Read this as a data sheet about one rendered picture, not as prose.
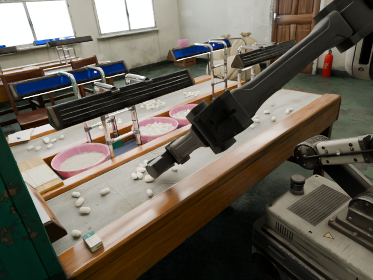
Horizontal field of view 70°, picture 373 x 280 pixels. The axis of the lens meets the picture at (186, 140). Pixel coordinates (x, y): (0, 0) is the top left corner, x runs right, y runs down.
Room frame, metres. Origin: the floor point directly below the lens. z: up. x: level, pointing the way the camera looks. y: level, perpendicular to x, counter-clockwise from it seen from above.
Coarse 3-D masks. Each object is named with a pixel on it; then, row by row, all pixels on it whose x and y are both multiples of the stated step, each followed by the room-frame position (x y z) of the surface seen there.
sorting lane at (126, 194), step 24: (288, 96) 1.78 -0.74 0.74; (312, 96) 1.73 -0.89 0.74; (264, 120) 1.40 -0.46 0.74; (240, 144) 1.13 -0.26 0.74; (120, 168) 1.02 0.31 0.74; (192, 168) 0.96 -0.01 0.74; (72, 192) 0.87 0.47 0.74; (96, 192) 0.85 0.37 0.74; (120, 192) 0.84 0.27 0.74; (144, 192) 0.82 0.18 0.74; (72, 216) 0.73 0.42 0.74; (96, 216) 0.72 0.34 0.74; (120, 216) 0.70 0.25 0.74; (72, 240) 0.62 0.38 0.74
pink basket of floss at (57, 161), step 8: (80, 144) 1.24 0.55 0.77; (88, 144) 1.24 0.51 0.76; (96, 144) 1.24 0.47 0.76; (104, 144) 1.21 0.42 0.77; (64, 152) 1.18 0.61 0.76; (80, 152) 1.22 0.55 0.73; (88, 152) 1.23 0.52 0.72; (104, 152) 1.20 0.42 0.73; (56, 160) 1.12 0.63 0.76; (64, 160) 1.16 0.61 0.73; (104, 160) 1.08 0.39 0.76; (56, 168) 1.07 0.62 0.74; (88, 168) 1.00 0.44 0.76; (64, 176) 1.01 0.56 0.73; (72, 176) 1.00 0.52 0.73
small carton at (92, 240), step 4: (92, 232) 0.59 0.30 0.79; (84, 236) 0.58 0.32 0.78; (88, 236) 0.58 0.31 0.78; (92, 236) 0.58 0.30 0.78; (96, 236) 0.58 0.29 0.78; (84, 240) 0.57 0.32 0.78; (88, 240) 0.56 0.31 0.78; (92, 240) 0.56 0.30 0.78; (96, 240) 0.56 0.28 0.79; (100, 240) 0.56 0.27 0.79; (88, 244) 0.55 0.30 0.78; (92, 244) 0.55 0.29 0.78; (96, 244) 0.55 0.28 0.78; (100, 244) 0.55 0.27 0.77; (92, 248) 0.54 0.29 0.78; (96, 248) 0.54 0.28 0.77; (92, 252) 0.54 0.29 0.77
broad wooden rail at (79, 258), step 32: (288, 128) 1.21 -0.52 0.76; (320, 128) 1.46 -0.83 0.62; (224, 160) 0.96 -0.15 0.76; (256, 160) 1.01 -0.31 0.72; (192, 192) 0.77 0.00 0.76; (224, 192) 0.87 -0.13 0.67; (128, 224) 0.63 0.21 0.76; (160, 224) 0.65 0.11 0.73; (192, 224) 0.74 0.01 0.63; (64, 256) 0.53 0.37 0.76; (96, 256) 0.52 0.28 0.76; (128, 256) 0.57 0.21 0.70; (160, 256) 0.64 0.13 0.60
